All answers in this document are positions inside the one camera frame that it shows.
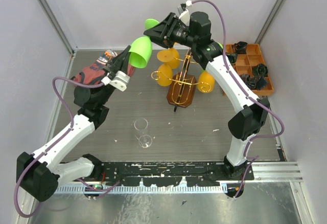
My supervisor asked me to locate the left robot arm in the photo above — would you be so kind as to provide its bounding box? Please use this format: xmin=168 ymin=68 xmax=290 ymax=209
xmin=16 ymin=46 xmax=131 ymax=202

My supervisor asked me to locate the red printed t-shirt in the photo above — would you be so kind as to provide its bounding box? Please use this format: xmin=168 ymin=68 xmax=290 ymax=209
xmin=71 ymin=49 xmax=131 ymax=85

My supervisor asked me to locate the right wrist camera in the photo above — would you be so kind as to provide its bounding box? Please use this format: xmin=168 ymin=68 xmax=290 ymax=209
xmin=177 ymin=0 xmax=192 ymax=26

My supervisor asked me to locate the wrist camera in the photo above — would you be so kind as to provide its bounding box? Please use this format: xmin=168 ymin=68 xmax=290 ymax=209
xmin=177 ymin=0 xmax=192 ymax=26
xmin=101 ymin=71 xmax=130 ymax=92

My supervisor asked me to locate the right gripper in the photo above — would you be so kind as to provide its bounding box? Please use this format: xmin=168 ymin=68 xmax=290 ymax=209
xmin=142 ymin=13 xmax=196 ymax=50

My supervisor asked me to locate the clear wine glass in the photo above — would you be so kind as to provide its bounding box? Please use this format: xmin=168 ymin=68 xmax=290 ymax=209
xmin=134 ymin=118 xmax=153 ymax=148

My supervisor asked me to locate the rolled dark tie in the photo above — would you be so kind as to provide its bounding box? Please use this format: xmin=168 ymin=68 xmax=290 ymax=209
xmin=255 ymin=77 xmax=268 ymax=90
xmin=251 ymin=63 xmax=268 ymax=77
xmin=226 ymin=53 xmax=238 ymax=65
xmin=240 ymin=74 xmax=256 ymax=90
xmin=233 ymin=41 xmax=248 ymax=54

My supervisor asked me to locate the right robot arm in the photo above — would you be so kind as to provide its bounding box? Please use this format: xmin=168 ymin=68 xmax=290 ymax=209
xmin=144 ymin=11 xmax=270 ymax=180

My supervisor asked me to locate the gold wine glass rack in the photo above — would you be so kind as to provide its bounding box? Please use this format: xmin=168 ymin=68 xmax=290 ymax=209
xmin=151 ymin=50 xmax=199 ymax=111

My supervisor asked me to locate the orange goblet back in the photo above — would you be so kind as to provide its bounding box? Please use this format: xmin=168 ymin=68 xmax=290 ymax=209
xmin=197 ymin=71 xmax=216 ymax=94

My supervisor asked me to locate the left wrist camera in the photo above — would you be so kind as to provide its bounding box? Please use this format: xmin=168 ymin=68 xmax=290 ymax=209
xmin=101 ymin=71 xmax=130 ymax=92

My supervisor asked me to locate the green goblet front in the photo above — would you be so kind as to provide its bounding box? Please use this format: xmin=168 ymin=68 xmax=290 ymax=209
xmin=128 ymin=18 xmax=159 ymax=69

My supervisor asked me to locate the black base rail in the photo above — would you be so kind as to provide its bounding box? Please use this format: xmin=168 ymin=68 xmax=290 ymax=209
xmin=73 ymin=160 xmax=255 ymax=187

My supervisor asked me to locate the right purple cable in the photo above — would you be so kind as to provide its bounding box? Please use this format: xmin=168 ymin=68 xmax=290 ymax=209
xmin=191 ymin=0 xmax=286 ymax=199

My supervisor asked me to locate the wooden compartment tray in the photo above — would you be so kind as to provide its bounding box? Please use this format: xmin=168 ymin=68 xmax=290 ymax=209
xmin=226 ymin=44 xmax=274 ymax=96

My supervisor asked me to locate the orange goblet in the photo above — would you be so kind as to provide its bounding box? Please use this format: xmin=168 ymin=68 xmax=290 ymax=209
xmin=156 ymin=50 xmax=173 ymax=86
xmin=197 ymin=71 xmax=216 ymax=94
xmin=167 ymin=48 xmax=180 ymax=69

